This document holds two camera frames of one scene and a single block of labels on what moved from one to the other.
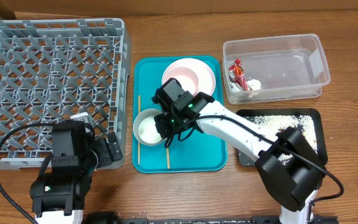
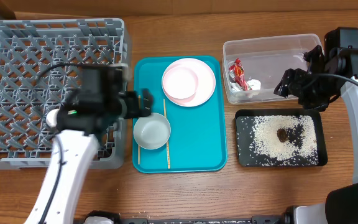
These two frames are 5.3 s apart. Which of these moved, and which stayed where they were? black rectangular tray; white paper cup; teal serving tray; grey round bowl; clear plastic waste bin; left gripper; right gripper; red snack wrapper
Moved: right gripper; left gripper; white paper cup
Stayed: black rectangular tray; grey round bowl; teal serving tray; clear plastic waste bin; red snack wrapper
